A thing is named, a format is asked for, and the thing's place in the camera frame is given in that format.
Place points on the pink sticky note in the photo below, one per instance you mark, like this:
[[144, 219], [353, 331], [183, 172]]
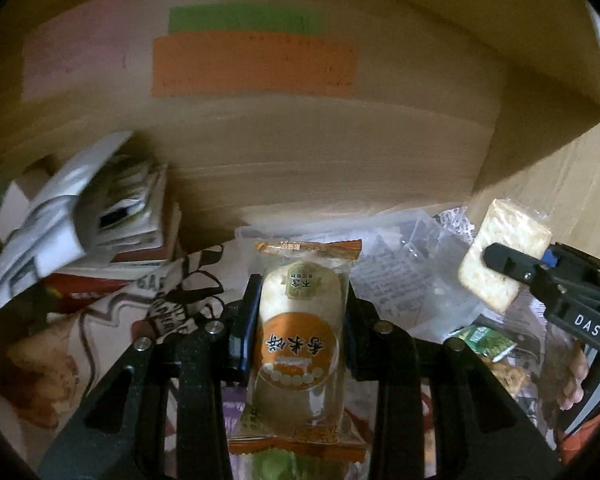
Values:
[[98, 45]]

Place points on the green peas snack packet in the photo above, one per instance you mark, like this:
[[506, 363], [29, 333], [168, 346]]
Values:
[[485, 341]]

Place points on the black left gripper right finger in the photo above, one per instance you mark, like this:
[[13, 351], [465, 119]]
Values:
[[480, 432]]

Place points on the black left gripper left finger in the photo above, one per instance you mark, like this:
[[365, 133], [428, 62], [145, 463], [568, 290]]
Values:
[[119, 430]]

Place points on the green sticky note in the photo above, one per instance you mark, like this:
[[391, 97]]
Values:
[[245, 17]]

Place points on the orange rice cake packet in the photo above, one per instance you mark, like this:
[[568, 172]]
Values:
[[295, 396]]

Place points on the clear plastic container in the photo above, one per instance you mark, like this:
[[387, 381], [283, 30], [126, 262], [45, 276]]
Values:
[[408, 267]]

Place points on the person's right hand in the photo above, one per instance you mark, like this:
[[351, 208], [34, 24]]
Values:
[[572, 392]]

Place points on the green round jelly cup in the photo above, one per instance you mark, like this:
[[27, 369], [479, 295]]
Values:
[[283, 465]]

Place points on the stack of magazines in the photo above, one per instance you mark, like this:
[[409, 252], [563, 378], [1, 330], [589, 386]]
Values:
[[107, 213]]

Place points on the orange sticky note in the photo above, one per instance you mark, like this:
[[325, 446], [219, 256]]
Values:
[[227, 62]]

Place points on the beige cracker packet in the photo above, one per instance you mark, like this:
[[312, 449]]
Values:
[[512, 225]]

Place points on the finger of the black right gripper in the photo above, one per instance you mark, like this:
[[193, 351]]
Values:
[[516, 265]]

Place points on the black white patterned bag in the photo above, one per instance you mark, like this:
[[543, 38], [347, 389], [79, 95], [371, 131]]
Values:
[[169, 299]]

